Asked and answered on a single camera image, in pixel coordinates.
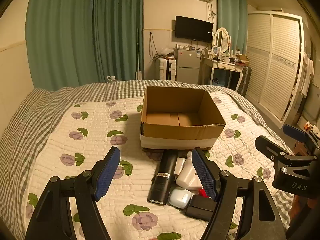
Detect white oval mirror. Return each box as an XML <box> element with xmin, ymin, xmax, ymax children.
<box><xmin>212</xmin><ymin>28</ymin><xmax>232</xmax><ymax>55</ymax></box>

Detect silver small fridge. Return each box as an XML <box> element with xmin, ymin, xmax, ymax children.
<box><xmin>176</xmin><ymin>48</ymin><xmax>201</xmax><ymax>82</ymax></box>

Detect narrow green curtain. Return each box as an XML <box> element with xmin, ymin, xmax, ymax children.
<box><xmin>216</xmin><ymin>0</ymin><xmax>248</xmax><ymax>55</ymax></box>

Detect dark suitcase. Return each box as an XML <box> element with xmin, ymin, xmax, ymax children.
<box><xmin>236</xmin><ymin>66</ymin><xmax>252</xmax><ymax>97</ymax></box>

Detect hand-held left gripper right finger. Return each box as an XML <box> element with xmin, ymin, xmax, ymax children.
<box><xmin>191</xmin><ymin>147</ymin><xmax>287</xmax><ymax>240</ymax></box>

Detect white plastic bottle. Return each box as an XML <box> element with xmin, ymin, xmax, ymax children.
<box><xmin>176</xmin><ymin>151</ymin><xmax>203</xmax><ymax>190</ymax></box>

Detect white floral quilt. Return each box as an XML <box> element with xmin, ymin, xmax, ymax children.
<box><xmin>25</xmin><ymin>91</ymin><xmax>295</xmax><ymax>240</ymax></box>

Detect black wall cables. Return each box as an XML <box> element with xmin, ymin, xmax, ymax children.
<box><xmin>149</xmin><ymin>32</ymin><xmax>160</xmax><ymax>59</ymax></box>

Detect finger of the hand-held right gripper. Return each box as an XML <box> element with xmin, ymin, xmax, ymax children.
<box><xmin>255</xmin><ymin>135</ymin><xmax>317</xmax><ymax>165</ymax></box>
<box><xmin>283</xmin><ymin>124</ymin><xmax>320</xmax><ymax>153</ymax></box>

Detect black rectangular box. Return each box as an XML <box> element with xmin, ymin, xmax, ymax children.
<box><xmin>185</xmin><ymin>195</ymin><xmax>217</xmax><ymax>222</ymax></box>

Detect black wall television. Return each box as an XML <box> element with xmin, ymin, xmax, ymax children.
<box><xmin>175</xmin><ymin>16</ymin><xmax>214</xmax><ymax>43</ymax></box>

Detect wide green curtain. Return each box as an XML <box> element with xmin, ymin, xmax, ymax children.
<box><xmin>26</xmin><ymin>0</ymin><xmax>95</xmax><ymax>92</ymax></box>

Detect white earbuds case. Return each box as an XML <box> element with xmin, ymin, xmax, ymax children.
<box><xmin>168</xmin><ymin>188</ymin><xmax>193</xmax><ymax>209</ymax></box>

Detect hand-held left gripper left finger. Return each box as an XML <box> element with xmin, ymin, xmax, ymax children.
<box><xmin>25</xmin><ymin>146</ymin><xmax>121</xmax><ymax>240</ymax></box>

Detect hanging white clothes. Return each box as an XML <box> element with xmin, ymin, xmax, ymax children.
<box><xmin>299</xmin><ymin>52</ymin><xmax>314</xmax><ymax>98</ymax></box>

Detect white louvred wardrobe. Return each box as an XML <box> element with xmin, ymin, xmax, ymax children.
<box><xmin>245</xmin><ymin>11</ymin><xmax>304</xmax><ymax>128</ymax></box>

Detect black cylindrical bottle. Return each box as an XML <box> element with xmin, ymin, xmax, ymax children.
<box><xmin>147</xmin><ymin>150</ymin><xmax>178</xmax><ymax>204</ymax></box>

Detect white dressing table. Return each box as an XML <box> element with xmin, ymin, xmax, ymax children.
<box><xmin>200</xmin><ymin>55</ymin><xmax>247</xmax><ymax>92</ymax></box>

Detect white ribbed suitcase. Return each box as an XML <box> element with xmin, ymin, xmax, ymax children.
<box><xmin>157</xmin><ymin>57</ymin><xmax>177</xmax><ymax>81</ymax></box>

